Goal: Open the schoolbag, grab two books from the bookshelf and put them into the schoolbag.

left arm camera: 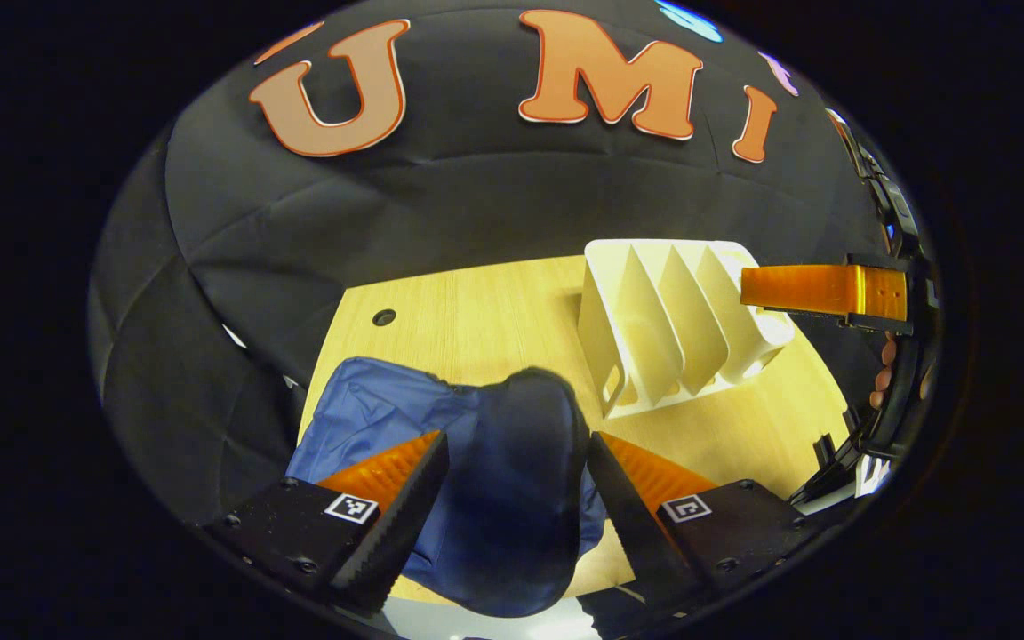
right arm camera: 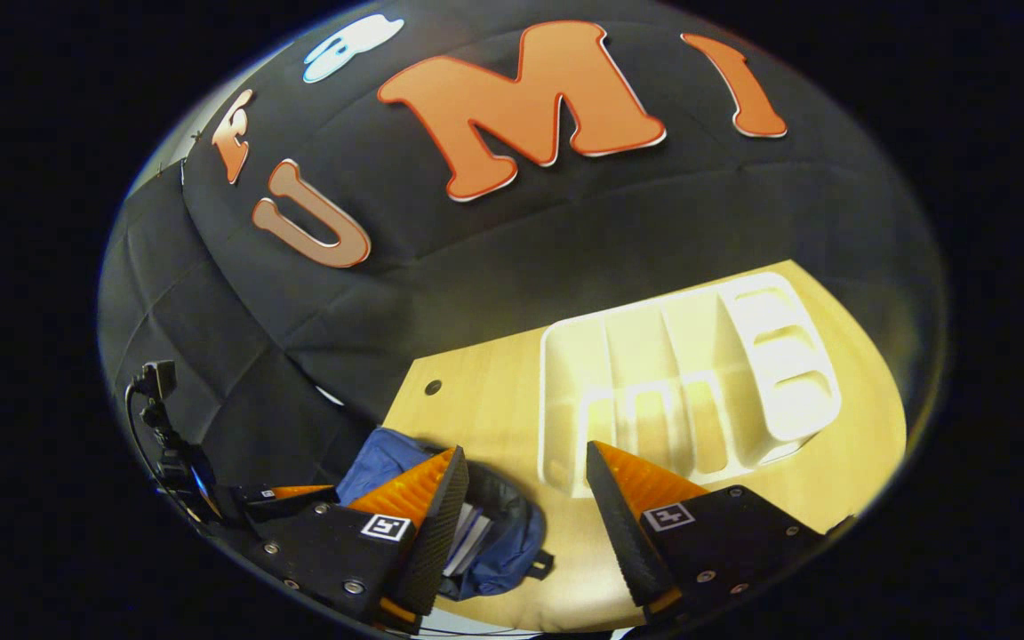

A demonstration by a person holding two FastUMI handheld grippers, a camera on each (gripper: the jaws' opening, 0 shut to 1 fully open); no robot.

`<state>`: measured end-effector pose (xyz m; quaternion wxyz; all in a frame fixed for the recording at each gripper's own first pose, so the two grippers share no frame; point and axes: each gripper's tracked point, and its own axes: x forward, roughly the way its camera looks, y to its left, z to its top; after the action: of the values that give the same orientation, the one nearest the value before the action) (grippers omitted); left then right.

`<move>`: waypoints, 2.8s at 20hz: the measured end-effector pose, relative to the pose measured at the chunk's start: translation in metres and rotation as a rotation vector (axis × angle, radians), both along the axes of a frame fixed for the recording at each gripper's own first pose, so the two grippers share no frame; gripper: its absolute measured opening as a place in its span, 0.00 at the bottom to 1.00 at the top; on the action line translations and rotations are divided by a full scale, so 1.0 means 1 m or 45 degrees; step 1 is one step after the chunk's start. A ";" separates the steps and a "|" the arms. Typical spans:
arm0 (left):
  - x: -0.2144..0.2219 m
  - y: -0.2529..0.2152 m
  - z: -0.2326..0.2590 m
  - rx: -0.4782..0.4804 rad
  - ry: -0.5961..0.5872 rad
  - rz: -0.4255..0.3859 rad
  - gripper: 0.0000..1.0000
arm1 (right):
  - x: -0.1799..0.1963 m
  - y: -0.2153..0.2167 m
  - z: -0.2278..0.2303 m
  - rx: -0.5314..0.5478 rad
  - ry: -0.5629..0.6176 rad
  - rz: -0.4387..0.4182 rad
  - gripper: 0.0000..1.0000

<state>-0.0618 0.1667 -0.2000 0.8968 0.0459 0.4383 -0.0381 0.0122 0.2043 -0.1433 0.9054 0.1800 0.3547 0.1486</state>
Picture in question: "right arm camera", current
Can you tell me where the cream plastic bookshelf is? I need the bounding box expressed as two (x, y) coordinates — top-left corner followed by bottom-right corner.
(537, 271), (844, 499)

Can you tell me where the dark blue book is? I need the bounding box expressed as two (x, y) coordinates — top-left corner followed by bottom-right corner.
(444, 502), (495, 579)

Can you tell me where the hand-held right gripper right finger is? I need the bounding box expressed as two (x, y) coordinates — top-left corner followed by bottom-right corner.
(585, 440), (855, 623)

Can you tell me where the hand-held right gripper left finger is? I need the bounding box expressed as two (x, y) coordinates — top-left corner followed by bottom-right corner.
(241, 446), (470, 634)

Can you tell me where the blue schoolbag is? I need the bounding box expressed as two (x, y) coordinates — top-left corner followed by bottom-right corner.
(336, 427), (556, 601)

